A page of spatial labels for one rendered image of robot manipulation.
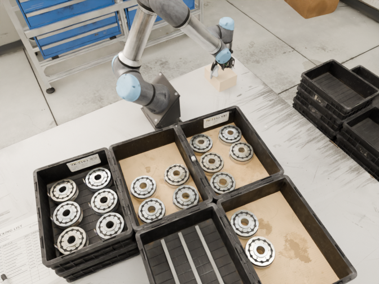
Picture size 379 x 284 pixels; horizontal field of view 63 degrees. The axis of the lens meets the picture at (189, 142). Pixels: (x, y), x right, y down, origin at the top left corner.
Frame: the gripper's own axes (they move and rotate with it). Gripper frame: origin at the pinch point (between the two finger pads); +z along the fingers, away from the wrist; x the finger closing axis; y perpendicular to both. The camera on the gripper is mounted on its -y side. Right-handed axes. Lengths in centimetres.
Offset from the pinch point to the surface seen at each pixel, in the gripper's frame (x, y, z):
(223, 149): -34, 50, -8
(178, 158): -53, 44, -8
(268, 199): -33, 80, -8
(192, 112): -27.4, 13.3, 5.2
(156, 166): -63, 43, -8
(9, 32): -103, -225, 58
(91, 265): -102, 66, -5
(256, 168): -28, 66, -8
